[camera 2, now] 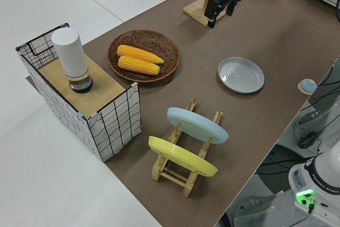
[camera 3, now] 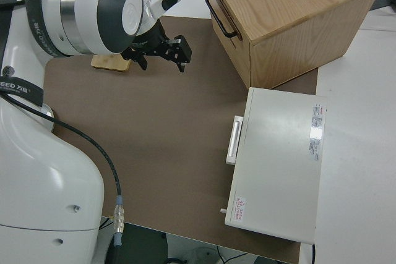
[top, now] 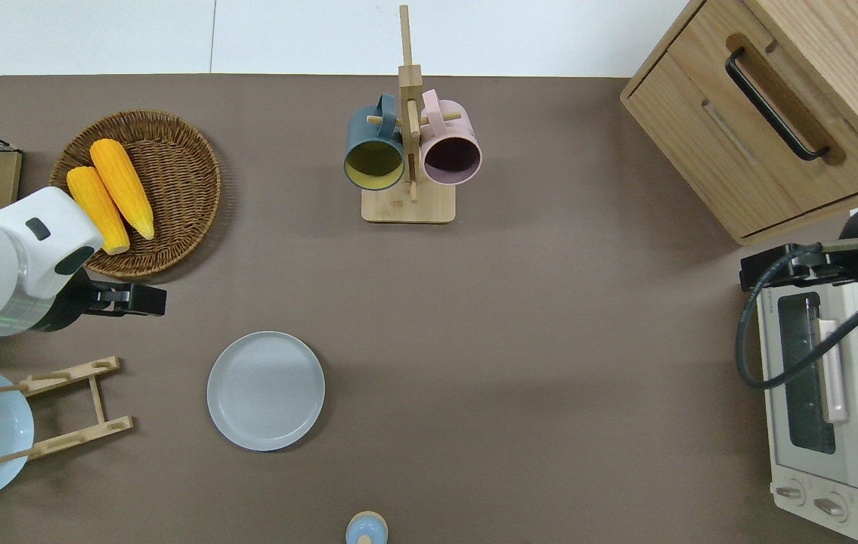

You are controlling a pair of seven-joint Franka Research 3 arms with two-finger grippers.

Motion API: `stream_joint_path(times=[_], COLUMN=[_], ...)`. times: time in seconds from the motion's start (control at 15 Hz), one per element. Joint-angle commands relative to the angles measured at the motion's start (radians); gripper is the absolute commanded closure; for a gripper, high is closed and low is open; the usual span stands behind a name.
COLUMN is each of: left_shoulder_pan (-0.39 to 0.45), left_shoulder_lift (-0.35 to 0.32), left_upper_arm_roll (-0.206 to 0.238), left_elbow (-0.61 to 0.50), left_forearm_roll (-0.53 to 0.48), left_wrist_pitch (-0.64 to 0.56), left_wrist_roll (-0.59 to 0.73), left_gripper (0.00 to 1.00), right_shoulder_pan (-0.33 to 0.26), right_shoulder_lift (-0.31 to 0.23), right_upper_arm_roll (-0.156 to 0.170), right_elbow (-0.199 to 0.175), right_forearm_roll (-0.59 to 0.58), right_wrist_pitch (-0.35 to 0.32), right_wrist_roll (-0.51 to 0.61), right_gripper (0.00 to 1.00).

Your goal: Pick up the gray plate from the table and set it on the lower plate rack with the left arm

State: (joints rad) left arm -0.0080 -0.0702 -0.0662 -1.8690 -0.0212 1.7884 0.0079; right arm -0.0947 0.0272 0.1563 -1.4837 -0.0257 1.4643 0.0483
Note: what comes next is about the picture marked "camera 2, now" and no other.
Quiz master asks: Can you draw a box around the yellow plate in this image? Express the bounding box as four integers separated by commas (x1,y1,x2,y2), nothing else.
148,136,219,178

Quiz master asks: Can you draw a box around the gray plate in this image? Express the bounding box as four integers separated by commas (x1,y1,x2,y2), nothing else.
217,56,266,95

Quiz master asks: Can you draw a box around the black wire basket white liner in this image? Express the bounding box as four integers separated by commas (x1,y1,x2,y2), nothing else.
15,22,141,163

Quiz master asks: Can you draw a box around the black cable green-lit plug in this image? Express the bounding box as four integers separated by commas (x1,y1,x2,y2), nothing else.
307,197,316,215

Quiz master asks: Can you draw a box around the blue bell wooden base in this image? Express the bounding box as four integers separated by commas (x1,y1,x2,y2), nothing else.
297,78,317,95

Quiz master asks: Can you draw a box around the brown wicker basket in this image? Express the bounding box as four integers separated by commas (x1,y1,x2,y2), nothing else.
107,29,181,86

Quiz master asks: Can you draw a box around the coiled black cable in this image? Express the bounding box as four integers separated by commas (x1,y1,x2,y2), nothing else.
297,133,317,149

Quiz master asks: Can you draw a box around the light wooden board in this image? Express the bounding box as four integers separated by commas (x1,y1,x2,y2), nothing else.
37,54,127,113

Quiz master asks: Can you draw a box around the white cylinder glass base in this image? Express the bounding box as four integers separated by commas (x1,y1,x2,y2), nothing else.
51,27,94,94

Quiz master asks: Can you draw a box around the yellow corn cob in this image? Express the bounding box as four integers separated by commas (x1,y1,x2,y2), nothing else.
117,55,161,75
116,45,165,64

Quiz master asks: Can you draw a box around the brown table mat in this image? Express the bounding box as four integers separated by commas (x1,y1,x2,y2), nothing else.
25,0,340,227

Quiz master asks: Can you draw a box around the light blue plate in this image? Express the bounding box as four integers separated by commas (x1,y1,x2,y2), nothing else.
166,107,230,145

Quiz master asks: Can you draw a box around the wooden plate rack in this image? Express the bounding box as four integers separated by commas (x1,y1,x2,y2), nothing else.
151,97,224,198

